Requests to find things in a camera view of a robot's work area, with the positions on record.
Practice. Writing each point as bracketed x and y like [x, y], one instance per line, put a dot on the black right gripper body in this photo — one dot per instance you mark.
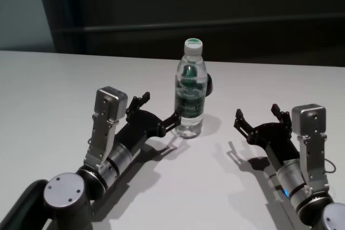
[277, 138]

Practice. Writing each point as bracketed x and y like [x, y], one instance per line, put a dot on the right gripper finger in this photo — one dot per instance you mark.
[283, 115]
[242, 123]

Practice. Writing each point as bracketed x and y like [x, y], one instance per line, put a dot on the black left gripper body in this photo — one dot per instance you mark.
[143, 126]

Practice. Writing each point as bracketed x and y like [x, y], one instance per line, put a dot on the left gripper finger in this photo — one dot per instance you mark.
[134, 106]
[171, 122]

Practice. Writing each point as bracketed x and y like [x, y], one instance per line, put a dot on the clear water bottle green label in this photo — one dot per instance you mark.
[190, 106]

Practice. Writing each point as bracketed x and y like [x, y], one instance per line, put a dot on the green YES button black base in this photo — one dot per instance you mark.
[209, 84]

